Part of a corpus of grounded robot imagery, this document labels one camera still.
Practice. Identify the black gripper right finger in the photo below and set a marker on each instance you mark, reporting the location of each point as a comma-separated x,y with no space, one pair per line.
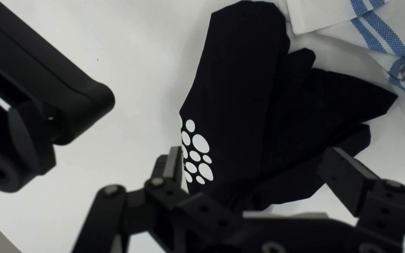
380,210

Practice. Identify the black t-shirt with white dots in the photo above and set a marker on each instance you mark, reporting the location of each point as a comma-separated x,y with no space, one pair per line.
260,92

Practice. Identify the white cloth with blue stripes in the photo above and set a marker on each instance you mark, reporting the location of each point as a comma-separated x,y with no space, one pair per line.
334,18

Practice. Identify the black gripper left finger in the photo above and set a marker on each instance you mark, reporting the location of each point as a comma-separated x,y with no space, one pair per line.
165,210

